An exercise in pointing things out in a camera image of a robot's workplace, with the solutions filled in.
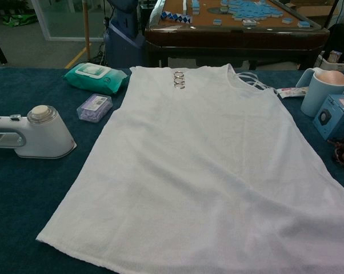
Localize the blue white snake puzzle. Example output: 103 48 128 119
158 10 193 24

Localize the brown cardboard box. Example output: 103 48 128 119
286 0 344 17

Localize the white framed glass partition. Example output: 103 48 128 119
36 0 107 41

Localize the small white pink packet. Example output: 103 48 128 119
276 87 309 99

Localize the dark blue machine base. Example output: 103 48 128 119
103 0 146 69

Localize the heap of blue mahjong tiles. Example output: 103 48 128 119
217 0 282 21

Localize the white handheld steam iron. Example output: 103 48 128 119
0 104 77 159

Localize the clear box with purple contents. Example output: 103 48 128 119
76 93 113 124

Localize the blue cardboard product box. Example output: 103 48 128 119
313 94 344 140

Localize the dark teal tablecloth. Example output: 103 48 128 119
0 67 344 274

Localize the green wet wipes pack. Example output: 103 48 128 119
63 62 129 96

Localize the light blue mug pink inside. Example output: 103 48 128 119
295 67 344 118

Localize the brown wooden mahjong table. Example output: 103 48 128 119
145 0 331 70

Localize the white sleeveless shirt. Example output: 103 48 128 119
35 63 344 274

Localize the green bag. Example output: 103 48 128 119
2 14 37 28

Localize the wooden pole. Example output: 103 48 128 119
83 0 92 61

